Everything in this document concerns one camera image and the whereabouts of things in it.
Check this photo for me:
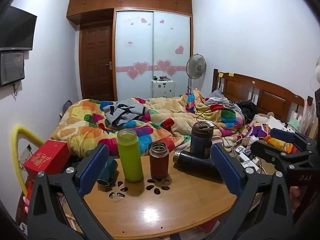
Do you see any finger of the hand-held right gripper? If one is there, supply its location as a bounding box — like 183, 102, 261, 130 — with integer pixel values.
271, 127, 317, 153
251, 141, 313, 172

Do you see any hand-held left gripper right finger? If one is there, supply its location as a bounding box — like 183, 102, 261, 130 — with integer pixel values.
211, 143, 294, 240

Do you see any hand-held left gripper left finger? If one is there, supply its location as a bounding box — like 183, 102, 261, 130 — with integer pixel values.
27, 144, 113, 240

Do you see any teal cup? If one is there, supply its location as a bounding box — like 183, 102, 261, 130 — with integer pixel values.
97, 156, 119, 186

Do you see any black thermos cup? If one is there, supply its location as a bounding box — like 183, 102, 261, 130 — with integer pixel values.
172, 150, 225, 181

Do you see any green cup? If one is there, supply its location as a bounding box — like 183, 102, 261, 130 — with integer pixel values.
117, 128, 144, 183

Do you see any brown thermos cup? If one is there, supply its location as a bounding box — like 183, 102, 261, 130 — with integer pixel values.
149, 141, 170, 180

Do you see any person's right hand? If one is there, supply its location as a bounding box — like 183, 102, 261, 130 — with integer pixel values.
289, 186, 302, 213

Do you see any orange snack bag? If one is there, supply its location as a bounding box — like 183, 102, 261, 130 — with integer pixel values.
262, 134, 299, 154

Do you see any white box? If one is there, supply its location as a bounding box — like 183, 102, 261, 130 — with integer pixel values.
266, 116, 287, 131

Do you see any green plush toy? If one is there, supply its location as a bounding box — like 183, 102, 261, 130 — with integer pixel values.
287, 112, 303, 133

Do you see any white power strip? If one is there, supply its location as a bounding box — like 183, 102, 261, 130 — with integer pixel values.
234, 144, 260, 173

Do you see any purple cloth toy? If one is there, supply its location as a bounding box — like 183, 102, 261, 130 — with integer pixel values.
247, 122, 271, 140

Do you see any pink hanging garment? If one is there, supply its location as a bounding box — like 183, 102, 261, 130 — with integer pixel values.
298, 102, 317, 138

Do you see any wooden bed headboard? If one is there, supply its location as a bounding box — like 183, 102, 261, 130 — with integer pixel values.
212, 69, 307, 123

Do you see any dark blue tumbler brown lid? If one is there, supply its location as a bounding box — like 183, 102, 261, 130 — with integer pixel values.
189, 121, 214, 159

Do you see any black clothing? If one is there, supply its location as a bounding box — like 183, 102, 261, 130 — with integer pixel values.
237, 99, 258, 118

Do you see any red gift box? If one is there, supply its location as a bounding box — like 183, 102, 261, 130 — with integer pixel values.
24, 140, 71, 178

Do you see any colourful patchwork blanket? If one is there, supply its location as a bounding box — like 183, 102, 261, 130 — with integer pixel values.
51, 88, 247, 157

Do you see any red book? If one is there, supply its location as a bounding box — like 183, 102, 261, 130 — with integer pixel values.
197, 217, 221, 233

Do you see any grey black garment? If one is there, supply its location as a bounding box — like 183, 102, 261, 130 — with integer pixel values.
103, 98, 151, 127

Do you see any grey striped pillow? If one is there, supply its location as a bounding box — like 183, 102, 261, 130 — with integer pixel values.
206, 90, 241, 106

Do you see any yellow foam tube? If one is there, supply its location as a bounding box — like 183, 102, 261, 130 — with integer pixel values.
11, 124, 46, 197

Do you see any small white cabinet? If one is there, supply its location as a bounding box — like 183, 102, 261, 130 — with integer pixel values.
150, 78, 176, 99

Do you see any brown wooden door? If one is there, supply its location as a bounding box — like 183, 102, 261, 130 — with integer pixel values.
79, 23, 114, 101

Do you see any standing fan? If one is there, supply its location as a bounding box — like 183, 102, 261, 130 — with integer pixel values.
186, 53, 207, 97

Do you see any sliding wardrobe with pink hearts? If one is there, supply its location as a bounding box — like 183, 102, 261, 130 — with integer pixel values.
114, 8, 193, 101

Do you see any wooden overhead cabinet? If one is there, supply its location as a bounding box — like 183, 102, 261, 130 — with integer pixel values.
66, 0, 193, 26

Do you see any black cable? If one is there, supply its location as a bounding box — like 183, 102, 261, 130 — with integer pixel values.
195, 97, 241, 146

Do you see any small wall monitor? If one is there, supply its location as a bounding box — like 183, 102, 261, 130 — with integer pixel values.
0, 51, 25, 88

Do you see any black wall television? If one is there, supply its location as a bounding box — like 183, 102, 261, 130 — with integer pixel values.
0, 6, 38, 51

